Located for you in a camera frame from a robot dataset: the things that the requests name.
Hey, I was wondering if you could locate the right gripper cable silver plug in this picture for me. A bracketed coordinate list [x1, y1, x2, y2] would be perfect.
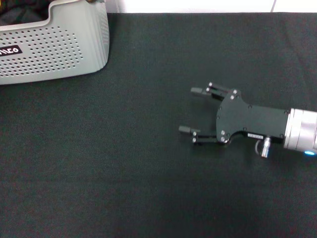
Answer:
[255, 135, 272, 159]

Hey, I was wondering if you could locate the dark folded cloth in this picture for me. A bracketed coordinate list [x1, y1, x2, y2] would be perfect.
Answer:
[0, 0, 50, 26]

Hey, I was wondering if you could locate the grey perforated storage box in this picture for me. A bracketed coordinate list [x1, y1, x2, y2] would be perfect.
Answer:
[0, 0, 111, 85]

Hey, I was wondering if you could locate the black tablecloth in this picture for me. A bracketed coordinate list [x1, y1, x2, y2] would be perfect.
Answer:
[0, 12, 317, 238]

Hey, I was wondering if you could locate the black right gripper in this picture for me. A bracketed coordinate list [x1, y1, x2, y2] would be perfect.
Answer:
[178, 81, 291, 147]

